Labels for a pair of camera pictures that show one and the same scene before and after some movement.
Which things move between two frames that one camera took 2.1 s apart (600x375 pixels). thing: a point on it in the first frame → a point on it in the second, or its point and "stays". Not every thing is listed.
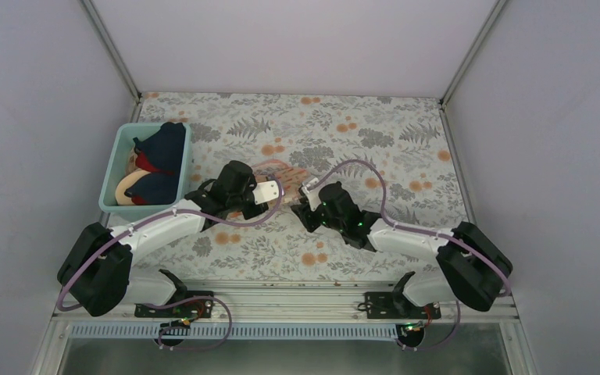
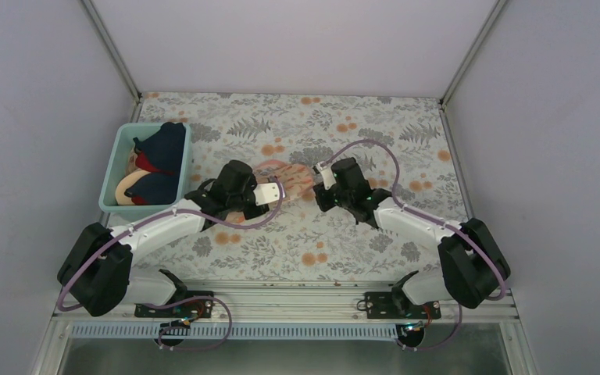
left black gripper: (248, 214) stays
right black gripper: (304, 216) → (324, 204)
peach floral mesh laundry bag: (290, 177) stays
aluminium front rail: (290, 303) stays
